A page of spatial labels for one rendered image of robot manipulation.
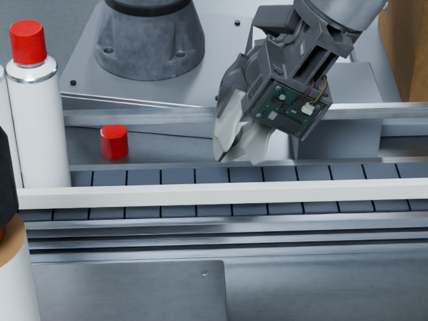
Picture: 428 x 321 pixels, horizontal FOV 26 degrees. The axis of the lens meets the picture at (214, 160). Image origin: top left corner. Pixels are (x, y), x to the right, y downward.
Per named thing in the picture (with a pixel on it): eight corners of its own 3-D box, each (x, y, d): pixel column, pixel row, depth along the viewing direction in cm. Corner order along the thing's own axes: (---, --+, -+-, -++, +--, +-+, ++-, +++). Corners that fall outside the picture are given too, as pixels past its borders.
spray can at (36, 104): (18, 202, 101) (-10, 37, 88) (34, 174, 105) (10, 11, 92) (63, 209, 100) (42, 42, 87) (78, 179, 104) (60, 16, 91)
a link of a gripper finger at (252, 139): (220, 187, 96) (267, 122, 91) (218, 153, 101) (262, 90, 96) (246, 198, 97) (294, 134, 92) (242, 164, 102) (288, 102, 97)
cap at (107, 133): (100, 144, 118) (99, 123, 116) (127, 142, 118) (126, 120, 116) (102, 160, 115) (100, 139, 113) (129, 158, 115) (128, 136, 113)
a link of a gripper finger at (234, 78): (204, 112, 95) (248, 46, 91) (204, 104, 97) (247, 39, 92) (243, 130, 97) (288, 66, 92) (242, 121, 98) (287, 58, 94)
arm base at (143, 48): (84, 78, 120) (79, 11, 114) (102, 18, 132) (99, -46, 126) (200, 84, 120) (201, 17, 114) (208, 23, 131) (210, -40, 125)
